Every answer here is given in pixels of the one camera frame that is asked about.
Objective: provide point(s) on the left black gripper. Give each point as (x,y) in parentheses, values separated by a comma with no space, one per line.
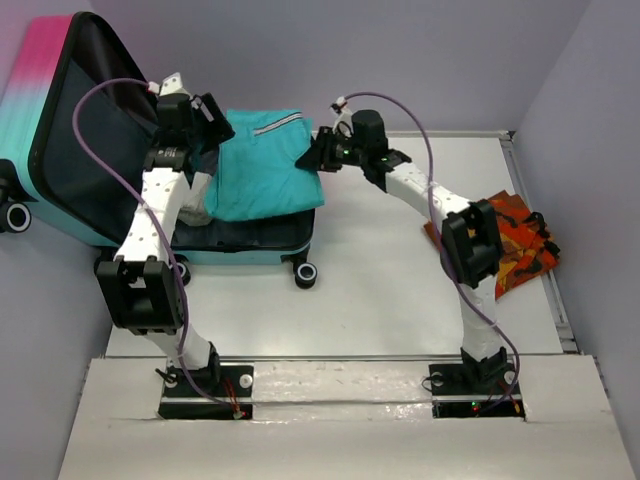
(220,129)

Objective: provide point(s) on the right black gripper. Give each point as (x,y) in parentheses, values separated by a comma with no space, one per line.
(321,153)

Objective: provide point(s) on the teal shorts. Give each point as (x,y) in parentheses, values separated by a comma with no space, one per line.
(254,175)

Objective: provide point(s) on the white cloth bundle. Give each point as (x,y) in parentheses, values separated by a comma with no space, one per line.
(193,212)

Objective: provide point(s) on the orange camouflage shorts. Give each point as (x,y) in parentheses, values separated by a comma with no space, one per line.
(525,240)

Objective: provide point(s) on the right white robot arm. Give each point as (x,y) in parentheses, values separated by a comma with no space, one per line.
(483,353)

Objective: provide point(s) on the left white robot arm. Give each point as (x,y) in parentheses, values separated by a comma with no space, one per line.
(143,284)

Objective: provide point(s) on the pink and teal suitcase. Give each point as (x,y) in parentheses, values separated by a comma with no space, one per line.
(75,128)

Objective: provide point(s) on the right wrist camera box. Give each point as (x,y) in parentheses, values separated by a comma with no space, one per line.
(343,123)

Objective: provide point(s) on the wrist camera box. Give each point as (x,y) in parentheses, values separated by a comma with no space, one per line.
(173,84)
(343,123)

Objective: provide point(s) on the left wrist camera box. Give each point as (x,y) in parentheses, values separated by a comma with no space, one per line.
(173,84)

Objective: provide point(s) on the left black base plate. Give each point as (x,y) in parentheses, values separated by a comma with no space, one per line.
(231,399)

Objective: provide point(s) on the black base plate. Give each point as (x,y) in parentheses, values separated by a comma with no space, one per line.
(454,397)
(231,399)

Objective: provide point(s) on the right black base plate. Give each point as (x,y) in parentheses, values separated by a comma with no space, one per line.
(454,397)

